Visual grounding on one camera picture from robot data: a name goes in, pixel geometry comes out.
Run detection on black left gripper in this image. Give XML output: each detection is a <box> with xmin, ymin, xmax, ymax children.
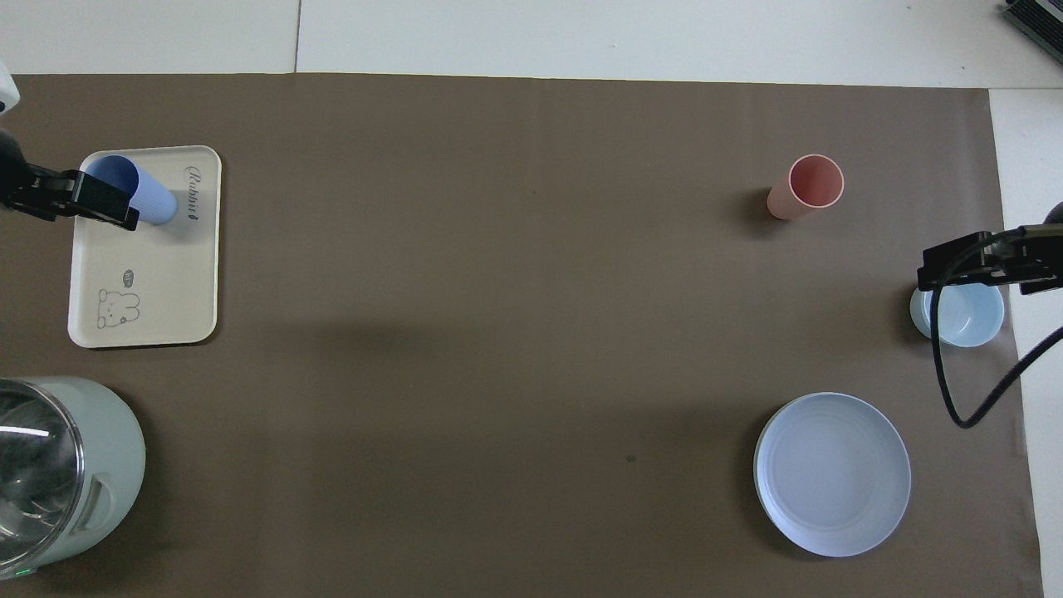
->
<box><xmin>0</xmin><ymin>129</ymin><xmax>140</xmax><ymax>232</ymax></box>

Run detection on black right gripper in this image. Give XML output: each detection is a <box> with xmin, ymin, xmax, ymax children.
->
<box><xmin>918</xmin><ymin>199</ymin><xmax>1063</xmax><ymax>297</ymax></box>

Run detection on blue ribbed cup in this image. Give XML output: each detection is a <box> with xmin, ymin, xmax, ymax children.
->
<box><xmin>83</xmin><ymin>155</ymin><xmax>179</xmax><ymax>227</ymax></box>

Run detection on pink cup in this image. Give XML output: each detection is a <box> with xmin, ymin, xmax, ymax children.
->
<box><xmin>767</xmin><ymin>154</ymin><xmax>845</xmax><ymax>221</ymax></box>

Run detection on cream tray with rabbit print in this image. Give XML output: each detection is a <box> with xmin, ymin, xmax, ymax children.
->
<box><xmin>68</xmin><ymin>146</ymin><xmax>223</xmax><ymax>348</ymax></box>

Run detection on light blue bowl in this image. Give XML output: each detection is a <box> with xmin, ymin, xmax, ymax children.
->
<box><xmin>910</xmin><ymin>281</ymin><xmax>1005</xmax><ymax>348</ymax></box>

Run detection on dark grey ribbed device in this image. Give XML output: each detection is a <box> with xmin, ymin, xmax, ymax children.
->
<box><xmin>1001</xmin><ymin>0</ymin><xmax>1063</xmax><ymax>56</ymax></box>

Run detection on pale green electric pot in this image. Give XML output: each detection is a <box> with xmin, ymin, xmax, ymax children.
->
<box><xmin>0</xmin><ymin>376</ymin><xmax>147</xmax><ymax>581</ymax></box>

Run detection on pale blue plate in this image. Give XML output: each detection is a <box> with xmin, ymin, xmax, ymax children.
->
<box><xmin>754</xmin><ymin>392</ymin><xmax>912</xmax><ymax>557</ymax></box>

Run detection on glass pot lid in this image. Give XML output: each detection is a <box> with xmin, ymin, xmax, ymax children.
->
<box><xmin>0</xmin><ymin>382</ymin><xmax>86</xmax><ymax>570</ymax></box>

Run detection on brown paper table mat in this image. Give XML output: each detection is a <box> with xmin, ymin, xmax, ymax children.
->
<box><xmin>0</xmin><ymin>73</ymin><xmax>1045</xmax><ymax>598</ymax></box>

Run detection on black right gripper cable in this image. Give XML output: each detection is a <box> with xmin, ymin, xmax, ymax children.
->
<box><xmin>929</xmin><ymin>239</ymin><xmax>1063</xmax><ymax>429</ymax></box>

